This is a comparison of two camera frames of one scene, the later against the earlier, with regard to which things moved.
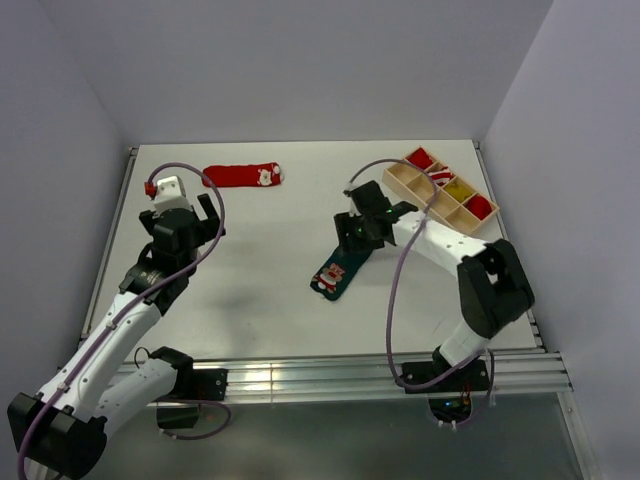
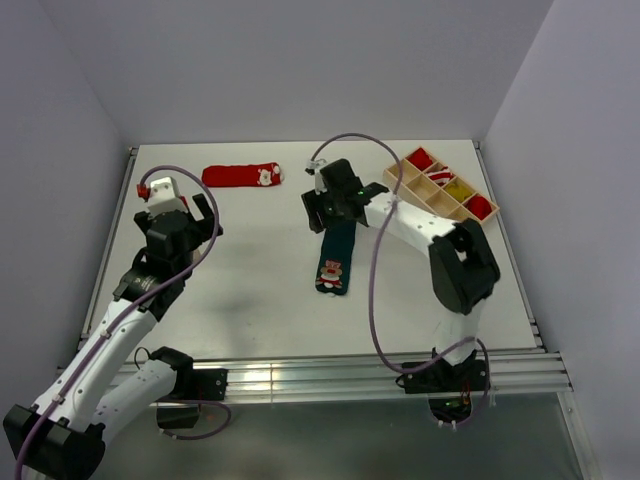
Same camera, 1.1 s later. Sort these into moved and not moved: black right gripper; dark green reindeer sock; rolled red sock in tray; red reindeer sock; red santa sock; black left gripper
Moved: dark green reindeer sock; black right gripper
Not moved: red reindeer sock; red santa sock; rolled red sock in tray; black left gripper
